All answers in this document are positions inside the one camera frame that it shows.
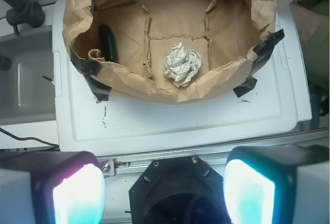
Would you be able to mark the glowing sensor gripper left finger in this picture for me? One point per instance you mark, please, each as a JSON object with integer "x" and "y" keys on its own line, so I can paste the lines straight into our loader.
{"x": 51, "y": 187}

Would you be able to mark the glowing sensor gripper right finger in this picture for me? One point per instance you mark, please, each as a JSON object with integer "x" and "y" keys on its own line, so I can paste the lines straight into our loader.
{"x": 277, "y": 184}

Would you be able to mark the dark green plastic pickle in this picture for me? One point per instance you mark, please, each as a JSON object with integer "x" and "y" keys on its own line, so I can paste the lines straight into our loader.
{"x": 108, "y": 44}

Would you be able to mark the white plastic bin lid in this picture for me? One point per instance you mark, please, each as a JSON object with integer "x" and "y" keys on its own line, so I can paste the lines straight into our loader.
{"x": 125, "y": 126}

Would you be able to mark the black tape strip left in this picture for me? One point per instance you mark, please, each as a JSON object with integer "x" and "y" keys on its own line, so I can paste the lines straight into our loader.
{"x": 89, "y": 68}

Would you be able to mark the black tape strip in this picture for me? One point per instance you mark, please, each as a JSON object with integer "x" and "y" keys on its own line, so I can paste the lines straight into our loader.
{"x": 263, "y": 52}
{"x": 89, "y": 68}

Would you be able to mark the black tape strip right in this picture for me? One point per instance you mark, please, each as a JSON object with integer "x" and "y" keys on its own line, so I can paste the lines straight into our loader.
{"x": 263, "y": 52}

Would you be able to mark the crumpled white paper ball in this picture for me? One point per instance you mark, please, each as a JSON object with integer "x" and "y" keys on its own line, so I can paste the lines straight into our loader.
{"x": 181, "y": 65}

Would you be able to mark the brown paper bag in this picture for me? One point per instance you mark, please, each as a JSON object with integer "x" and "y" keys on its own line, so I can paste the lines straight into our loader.
{"x": 224, "y": 32}

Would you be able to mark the black toy faucet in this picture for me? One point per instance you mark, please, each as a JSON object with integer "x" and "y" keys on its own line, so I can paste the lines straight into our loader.
{"x": 24, "y": 12}

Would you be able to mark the aluminium rail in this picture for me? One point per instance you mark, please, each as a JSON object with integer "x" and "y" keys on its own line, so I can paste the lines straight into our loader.
{"x": 212, "y": 154}

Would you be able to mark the black octagonal mount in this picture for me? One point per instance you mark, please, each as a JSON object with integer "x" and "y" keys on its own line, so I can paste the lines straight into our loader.
{"x": 178, "y": 190}

